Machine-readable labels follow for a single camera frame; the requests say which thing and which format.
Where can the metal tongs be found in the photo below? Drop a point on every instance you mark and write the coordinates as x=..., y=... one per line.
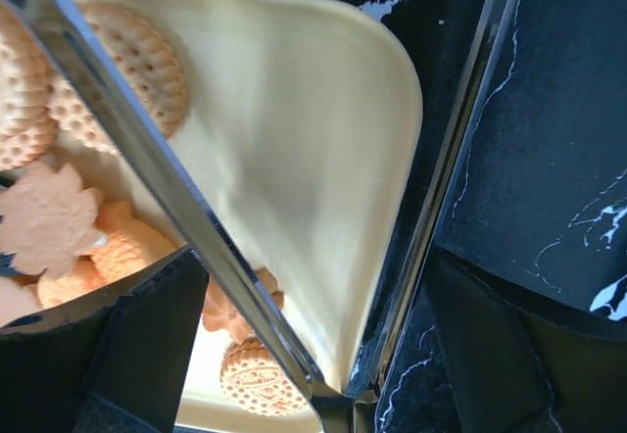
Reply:
x=61, y=31

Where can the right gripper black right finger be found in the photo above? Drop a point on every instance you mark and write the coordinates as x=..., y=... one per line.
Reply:
x=518, y=361

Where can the yellow cookie tray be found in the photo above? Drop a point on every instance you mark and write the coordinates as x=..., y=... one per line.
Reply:
x=304, y=117

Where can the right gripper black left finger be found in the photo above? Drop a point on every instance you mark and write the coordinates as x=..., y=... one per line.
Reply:
x=114, y=360

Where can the round tan biscuit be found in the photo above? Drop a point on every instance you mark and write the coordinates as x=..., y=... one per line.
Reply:
x=251, y=378

